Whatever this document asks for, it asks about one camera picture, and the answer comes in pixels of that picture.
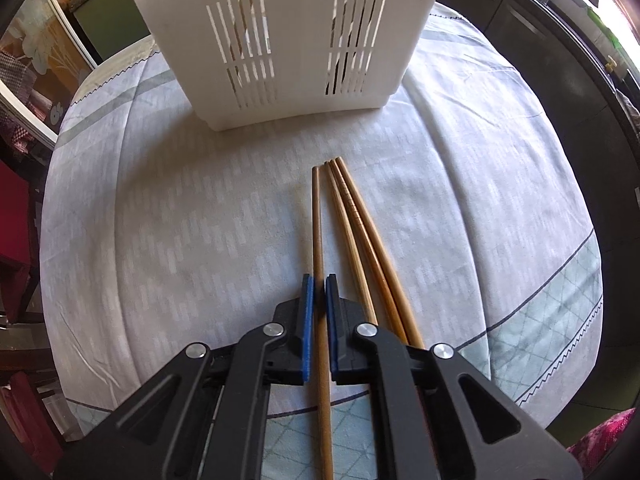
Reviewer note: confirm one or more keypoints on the glass sliding door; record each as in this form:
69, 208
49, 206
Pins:
55, 45

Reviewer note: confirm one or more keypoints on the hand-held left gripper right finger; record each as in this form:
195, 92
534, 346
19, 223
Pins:
331, 330

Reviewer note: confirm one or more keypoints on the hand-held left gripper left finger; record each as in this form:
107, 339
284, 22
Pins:
308, 330

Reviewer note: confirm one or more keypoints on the white plastic utensil holder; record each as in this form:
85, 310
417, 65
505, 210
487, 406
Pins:
295, 70

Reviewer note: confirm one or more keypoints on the red covered wooden chair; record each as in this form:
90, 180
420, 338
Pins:
15, 200

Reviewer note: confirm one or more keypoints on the brown wooden chopstick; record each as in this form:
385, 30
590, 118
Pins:
317, 230

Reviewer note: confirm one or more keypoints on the red checked apron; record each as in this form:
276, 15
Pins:
15, 75

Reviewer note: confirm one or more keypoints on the grey checked tablecloth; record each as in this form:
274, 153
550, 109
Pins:
200, 220

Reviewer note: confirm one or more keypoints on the pink floral clothing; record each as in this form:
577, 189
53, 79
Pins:
607, 435

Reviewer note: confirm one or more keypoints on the reddish wooden chopstick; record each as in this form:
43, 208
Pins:
362, 230
372, 230

